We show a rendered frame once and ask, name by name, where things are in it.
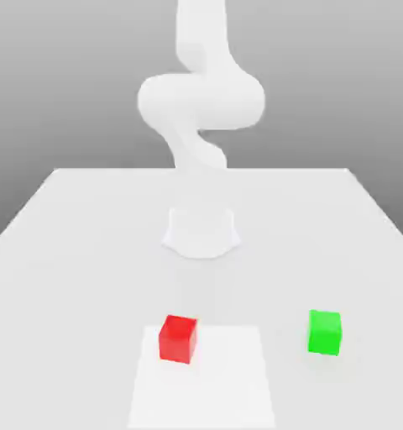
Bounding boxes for small red cube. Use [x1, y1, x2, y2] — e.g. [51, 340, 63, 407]
[158, 314, 198, 365]

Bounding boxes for small green cube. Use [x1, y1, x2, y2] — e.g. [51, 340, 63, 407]
[306, 309, 343, 357]

